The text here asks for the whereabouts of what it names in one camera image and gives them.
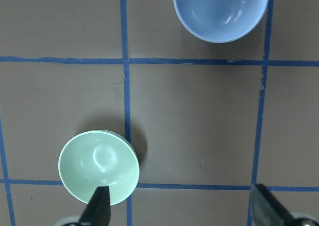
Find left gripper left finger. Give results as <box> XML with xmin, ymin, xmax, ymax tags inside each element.
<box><xmin>77</xmin><ymin>186</ymin><xmax>111</xmax><ymax>226</ymax></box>

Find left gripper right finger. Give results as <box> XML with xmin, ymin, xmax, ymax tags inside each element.
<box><xmin>250</xmin><ymin>184</ymin><xmax>306</xmax><ymax>226</ymax></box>

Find green bowl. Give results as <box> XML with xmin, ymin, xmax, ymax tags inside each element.
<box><xmin>58</xmin><ymin>130</ymin><xmax>140</xmax><ymax>205</ymax></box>

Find blue bowl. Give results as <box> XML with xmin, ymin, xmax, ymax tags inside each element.
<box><xmin>173</xmin><ymin>0</ymin><xmax>268</xmax><ymax>43</ymax></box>

